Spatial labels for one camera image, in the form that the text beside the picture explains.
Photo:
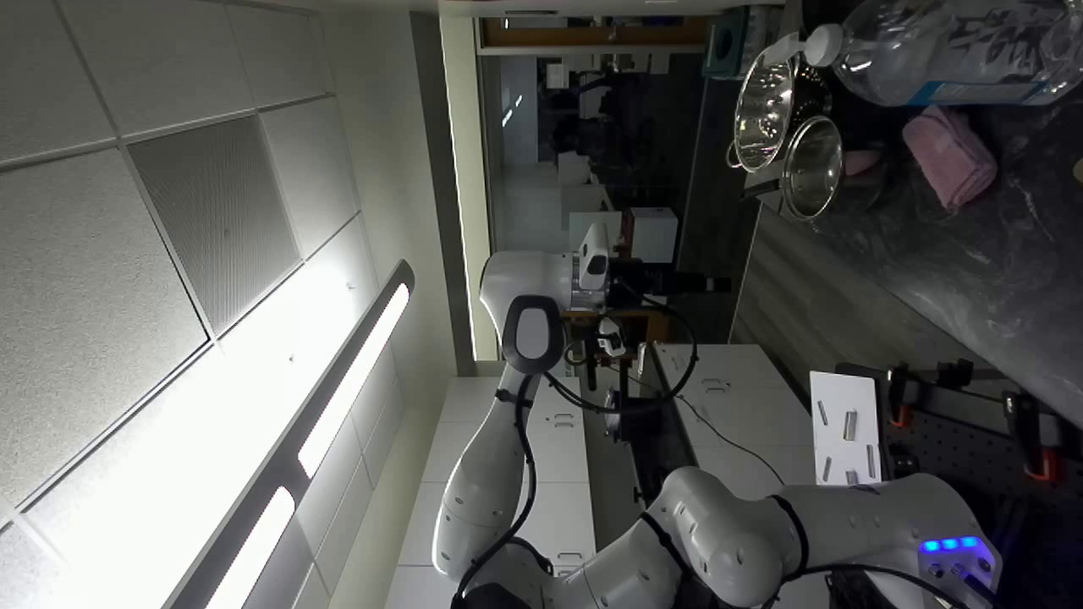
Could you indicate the orange black clamp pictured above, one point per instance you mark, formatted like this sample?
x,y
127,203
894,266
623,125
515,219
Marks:
x,y
1037,434

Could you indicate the white paper sheet with marks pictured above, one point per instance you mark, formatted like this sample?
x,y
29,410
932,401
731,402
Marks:
x,y
843,429

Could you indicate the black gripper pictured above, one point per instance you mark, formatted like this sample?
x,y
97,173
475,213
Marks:
x,y
593,266

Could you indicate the steel saucepan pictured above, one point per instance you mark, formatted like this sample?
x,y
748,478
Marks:
x,y
808,173

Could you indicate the pink folded cloth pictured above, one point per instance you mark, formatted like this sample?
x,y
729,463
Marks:
x,y
949,157

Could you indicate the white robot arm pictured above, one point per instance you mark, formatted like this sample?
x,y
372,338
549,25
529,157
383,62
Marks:
x,y
912,537

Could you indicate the steel colander bowl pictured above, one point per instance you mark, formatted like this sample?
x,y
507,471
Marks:
x,y
763,108

